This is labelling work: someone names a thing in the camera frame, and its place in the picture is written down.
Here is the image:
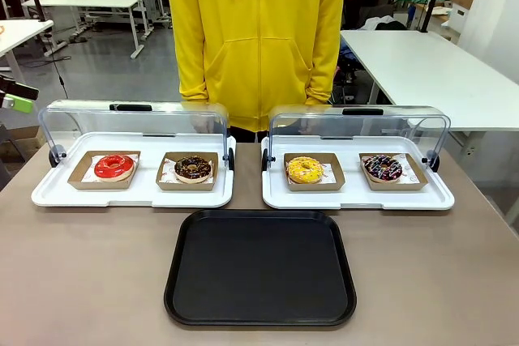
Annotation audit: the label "red glazed donut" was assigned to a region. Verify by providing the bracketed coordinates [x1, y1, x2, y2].
[93, 153, 135, 182]

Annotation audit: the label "white display tray base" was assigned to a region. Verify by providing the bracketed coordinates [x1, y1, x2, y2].
[30, 130, 238, 210]
[260, 135, 457, 211]

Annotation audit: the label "chocolate glazed donut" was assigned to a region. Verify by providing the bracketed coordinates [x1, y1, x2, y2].
[174, 155, 213, 184]

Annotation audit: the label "black plastic serving tray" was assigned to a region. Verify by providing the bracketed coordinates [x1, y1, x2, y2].
[163, 208, 358, 327]

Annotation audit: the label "yellow sprinkled donut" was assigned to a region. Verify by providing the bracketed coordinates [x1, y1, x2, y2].
[286, 156, 324, 185]

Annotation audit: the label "purple drizzled chocolate donut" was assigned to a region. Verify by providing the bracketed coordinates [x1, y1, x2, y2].
[362, 154, 404, 182]

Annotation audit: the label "brown cardboard box under table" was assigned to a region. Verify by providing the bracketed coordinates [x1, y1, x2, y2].
[0, 125, 46, 163]

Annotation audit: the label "white printed paper liner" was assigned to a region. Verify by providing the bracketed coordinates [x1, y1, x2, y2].
[285, 156, 337, 185]
[82, 153, 139, 184]
[161, 155, 217, 184]
[362, 154, 418, 183]

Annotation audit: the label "brown cardboard food boat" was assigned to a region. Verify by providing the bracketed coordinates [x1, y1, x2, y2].
[156, 152, 220, 192]
[66, 150, 142, 192]
[282, 152, 346, 193]
[358, 152, 430, 192]

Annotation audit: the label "white table grey legs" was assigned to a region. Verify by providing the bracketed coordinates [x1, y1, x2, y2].
[21, 0, 152, 60]

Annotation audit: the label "person in yellow hoodie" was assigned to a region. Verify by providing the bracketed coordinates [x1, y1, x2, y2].
[165, 0, 347, 143]

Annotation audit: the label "large white table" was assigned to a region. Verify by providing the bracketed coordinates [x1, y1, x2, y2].
[339, 28, 519, 152]

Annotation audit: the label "white storage box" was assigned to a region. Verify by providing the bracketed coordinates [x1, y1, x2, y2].
[448, 0, 465, 41]

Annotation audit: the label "black floor cable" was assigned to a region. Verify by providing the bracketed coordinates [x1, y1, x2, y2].
[19, 33, 88, 98]

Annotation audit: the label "white table with orange cable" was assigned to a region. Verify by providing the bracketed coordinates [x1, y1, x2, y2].
[0, 19, 55, 79]

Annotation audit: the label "clear dome lid black handle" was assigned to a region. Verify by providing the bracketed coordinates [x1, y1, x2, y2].
[37, 100, 237, 172]
[260, 104, 453, 173]

